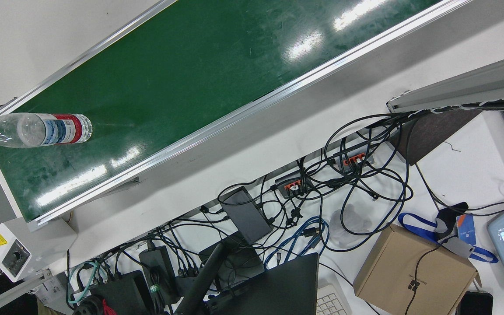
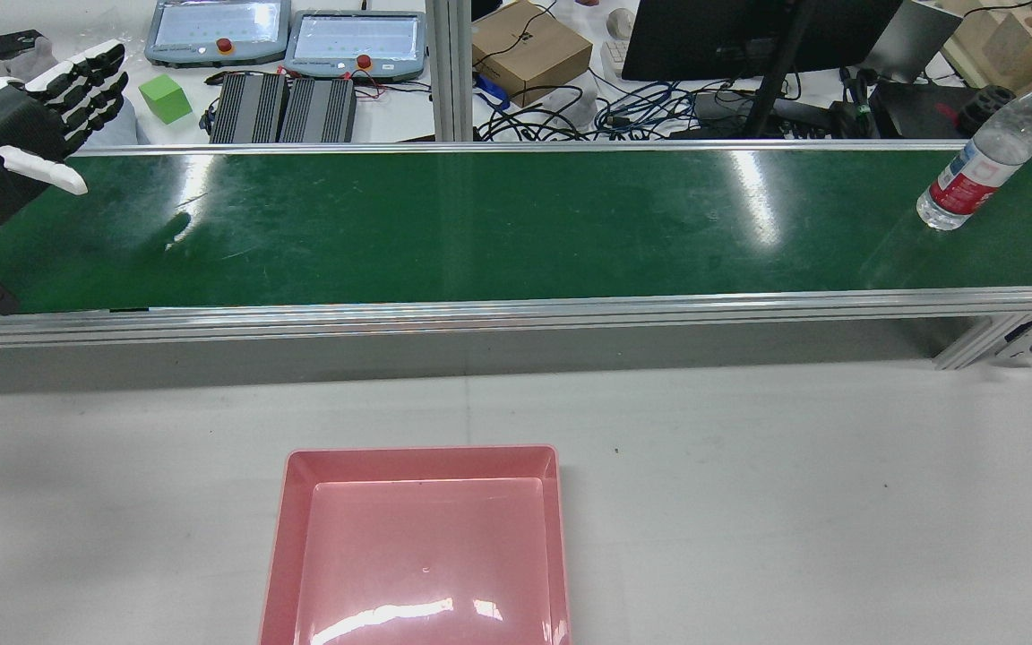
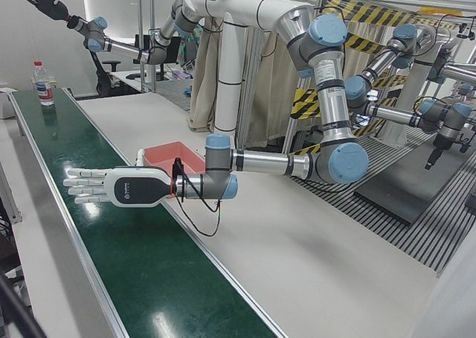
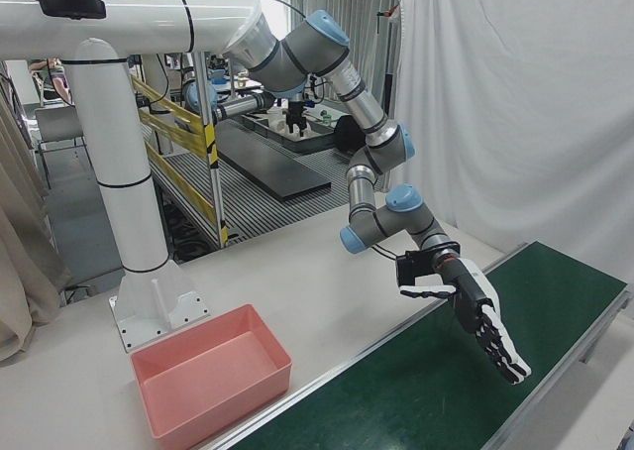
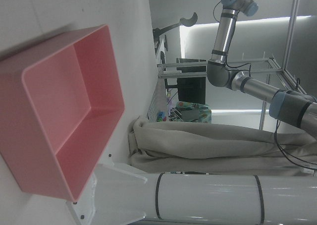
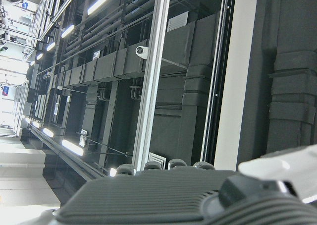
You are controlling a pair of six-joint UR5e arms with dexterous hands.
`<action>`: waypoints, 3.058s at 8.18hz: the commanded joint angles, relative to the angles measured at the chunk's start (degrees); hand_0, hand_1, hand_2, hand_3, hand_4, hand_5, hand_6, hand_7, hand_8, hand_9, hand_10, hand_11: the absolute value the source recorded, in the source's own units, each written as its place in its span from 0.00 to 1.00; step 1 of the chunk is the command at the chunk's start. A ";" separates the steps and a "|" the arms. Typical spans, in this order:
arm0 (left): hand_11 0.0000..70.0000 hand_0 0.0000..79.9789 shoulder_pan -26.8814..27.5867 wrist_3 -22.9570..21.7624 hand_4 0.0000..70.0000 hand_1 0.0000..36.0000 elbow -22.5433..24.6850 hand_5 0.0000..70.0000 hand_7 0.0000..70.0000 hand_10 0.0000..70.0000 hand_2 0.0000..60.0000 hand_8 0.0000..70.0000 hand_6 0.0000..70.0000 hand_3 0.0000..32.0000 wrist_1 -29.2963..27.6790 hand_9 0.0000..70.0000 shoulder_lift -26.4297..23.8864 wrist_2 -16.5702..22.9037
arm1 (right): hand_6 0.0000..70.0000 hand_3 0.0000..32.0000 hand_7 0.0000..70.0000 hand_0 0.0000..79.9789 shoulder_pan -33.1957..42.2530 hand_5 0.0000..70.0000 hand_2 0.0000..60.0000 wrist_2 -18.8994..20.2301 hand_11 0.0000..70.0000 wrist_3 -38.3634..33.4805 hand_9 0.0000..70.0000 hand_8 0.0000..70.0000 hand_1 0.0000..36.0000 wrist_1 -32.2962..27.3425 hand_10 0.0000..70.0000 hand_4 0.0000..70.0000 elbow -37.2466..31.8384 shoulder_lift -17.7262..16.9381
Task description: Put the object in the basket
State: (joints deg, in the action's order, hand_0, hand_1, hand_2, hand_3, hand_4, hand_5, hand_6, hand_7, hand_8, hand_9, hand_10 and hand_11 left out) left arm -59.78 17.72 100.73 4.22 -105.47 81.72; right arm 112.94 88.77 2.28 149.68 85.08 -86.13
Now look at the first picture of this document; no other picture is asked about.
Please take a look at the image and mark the black phone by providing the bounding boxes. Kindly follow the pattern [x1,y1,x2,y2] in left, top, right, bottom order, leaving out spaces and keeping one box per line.
[457,290,494,315]

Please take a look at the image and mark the blue orange badge card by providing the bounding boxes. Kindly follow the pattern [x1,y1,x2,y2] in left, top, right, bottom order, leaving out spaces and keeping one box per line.
[455,213,477,245]

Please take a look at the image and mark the teal cable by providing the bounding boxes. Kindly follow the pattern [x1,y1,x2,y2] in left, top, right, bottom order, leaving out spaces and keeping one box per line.
[67,261,108,305]

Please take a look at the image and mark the clear water bottle red cap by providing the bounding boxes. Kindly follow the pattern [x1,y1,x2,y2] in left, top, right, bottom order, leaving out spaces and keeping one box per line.
[0,113,93,149]

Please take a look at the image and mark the white conveyor control box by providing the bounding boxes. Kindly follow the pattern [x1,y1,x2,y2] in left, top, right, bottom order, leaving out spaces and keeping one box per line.
[0,217,77,283]

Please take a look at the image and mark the black roller wheel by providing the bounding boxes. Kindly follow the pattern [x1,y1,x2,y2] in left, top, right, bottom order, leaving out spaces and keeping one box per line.
[73,295,117,315]

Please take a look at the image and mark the white keyboard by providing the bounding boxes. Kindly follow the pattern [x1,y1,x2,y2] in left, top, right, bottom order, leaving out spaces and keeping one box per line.
[316,282,352,315]

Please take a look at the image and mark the aluminium strut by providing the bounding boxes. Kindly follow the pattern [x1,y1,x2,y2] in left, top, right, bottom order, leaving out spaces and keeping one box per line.
[0,269,54,315]

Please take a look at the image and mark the white printed carton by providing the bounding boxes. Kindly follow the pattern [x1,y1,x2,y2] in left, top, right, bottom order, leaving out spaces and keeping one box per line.
[38,276,67,303]

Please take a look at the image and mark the brown cardboard box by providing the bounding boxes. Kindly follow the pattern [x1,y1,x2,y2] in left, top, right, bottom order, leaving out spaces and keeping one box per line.
[353,224,482,315]

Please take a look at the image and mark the blue lanyard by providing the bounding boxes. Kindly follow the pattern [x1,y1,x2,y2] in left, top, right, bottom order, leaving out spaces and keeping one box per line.
[399,213,499,264]

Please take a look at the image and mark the dark grey docking box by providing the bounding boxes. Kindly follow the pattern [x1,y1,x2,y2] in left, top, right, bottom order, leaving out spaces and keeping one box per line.
[220,186,273,245]

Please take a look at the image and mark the blue cable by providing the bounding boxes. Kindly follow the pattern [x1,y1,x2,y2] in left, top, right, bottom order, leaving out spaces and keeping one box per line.
[264,217,330,268]

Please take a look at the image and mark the black power brick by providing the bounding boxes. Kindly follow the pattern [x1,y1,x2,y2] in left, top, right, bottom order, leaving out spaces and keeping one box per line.
[139,245,178,302]

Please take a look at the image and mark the black computer box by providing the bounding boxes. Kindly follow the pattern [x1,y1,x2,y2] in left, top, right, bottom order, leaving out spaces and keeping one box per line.
[89,270,154,315]

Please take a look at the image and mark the black monitor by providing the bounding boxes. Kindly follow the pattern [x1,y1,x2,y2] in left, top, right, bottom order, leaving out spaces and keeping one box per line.
[208,252,319,315]

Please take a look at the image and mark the black monitor stand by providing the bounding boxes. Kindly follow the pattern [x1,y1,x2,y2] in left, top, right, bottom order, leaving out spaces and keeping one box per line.
[174,232,265,315]

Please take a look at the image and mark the black mouse cable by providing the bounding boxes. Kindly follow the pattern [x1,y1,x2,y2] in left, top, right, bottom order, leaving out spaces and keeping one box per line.
[415,238,458,303]

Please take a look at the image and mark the brown base plate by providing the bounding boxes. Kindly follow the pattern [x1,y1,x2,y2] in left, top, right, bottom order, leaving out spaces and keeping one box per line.
[388,108,482,166]

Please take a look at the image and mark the black pendant cable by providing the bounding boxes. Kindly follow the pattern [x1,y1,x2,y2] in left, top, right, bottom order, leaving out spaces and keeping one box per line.
[415,163,504,215]

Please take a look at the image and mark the clear plastic bag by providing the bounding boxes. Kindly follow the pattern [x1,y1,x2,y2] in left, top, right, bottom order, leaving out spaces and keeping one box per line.
[330,206,373,248]

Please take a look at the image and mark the aluminium frame post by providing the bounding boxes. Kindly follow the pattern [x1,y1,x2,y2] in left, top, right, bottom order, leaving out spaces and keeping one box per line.
[386,49,504,113]

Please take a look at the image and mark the black grey lanyard holder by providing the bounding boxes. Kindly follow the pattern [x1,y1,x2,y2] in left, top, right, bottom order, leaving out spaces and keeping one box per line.
[436,202,470,239]

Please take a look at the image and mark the black looped cable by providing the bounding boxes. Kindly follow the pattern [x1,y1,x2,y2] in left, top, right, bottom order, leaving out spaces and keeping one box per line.
[323,114,414,253]

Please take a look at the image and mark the black power strip orange switches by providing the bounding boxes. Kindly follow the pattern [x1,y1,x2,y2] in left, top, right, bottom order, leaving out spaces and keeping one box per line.
[322,139,377,170]
[275,168,312,197]

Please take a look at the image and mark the green conveyor belt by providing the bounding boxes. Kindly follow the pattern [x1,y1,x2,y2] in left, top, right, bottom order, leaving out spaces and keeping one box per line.
[0,0,473,231]

